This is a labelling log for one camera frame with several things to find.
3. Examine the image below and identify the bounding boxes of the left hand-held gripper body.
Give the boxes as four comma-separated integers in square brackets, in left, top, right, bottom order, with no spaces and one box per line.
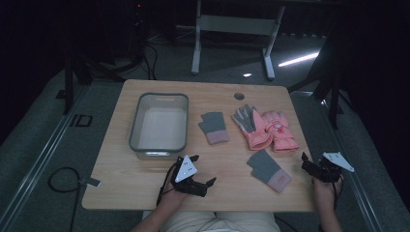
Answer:
[170,155,208,198]

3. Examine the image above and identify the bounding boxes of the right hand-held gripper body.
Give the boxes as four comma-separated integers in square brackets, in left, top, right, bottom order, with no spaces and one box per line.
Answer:
[311,151,356,184]

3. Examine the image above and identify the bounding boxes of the grey and pink knit glove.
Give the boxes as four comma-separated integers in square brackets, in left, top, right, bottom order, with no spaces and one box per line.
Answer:
[197,111,231,146]
[246,149,293,193]

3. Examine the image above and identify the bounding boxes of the clear plastic bin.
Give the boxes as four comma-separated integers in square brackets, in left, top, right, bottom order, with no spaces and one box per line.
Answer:
[128,92,190,160]

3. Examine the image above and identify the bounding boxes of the pink ski glove grey palm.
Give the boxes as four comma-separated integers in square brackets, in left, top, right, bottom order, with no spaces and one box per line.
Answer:
[231,103,274,152]

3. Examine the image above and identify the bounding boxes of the person's right hand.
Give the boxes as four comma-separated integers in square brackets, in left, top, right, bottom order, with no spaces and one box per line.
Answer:
[311,175,343,211]

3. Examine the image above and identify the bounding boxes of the person's left hand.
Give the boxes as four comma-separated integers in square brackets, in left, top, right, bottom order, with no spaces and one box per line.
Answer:
[159,185,190,211]

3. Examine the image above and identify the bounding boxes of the pink ski glove with print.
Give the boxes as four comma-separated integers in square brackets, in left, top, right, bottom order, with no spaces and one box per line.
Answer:
[262,110,300,153]

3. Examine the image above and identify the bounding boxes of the person's legs in beige trousers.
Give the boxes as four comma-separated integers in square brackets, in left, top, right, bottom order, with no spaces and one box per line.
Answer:
[142,210,282,232]

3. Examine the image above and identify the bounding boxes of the black metal stand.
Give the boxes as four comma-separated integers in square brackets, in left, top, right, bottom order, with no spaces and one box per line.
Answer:
[55,47,128,116]
[287,32,345,131]

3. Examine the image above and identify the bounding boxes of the metal table clamp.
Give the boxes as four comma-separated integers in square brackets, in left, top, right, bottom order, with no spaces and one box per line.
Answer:
[78,176,103,189]

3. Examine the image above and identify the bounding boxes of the metal floor rail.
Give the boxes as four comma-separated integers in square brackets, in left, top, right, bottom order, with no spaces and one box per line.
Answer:
[0,84,91,228]
[289,91,385,232]

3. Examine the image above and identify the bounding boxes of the left hand-held gripper cable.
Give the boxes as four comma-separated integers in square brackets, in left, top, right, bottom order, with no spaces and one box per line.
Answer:
[156,159,182,207]

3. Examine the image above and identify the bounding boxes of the hand-held gripper cable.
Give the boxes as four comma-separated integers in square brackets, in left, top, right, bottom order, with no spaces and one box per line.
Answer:
[332,178,345,211]
[156,159,182,207]

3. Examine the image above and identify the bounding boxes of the right hand-held gripper cable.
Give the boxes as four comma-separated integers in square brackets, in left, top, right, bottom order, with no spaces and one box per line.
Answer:
[332,178,345,211]

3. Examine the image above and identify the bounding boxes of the black cables by stand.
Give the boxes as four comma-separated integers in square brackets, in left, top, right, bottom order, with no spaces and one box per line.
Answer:
[127,38,160,81]

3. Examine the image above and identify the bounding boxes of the black cable on floor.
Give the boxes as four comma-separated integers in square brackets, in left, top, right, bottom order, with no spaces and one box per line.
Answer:
[47,166,82,232]

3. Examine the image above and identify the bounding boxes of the white metal desk frame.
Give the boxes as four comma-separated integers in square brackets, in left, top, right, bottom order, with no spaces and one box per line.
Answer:
[190,0,286,81]

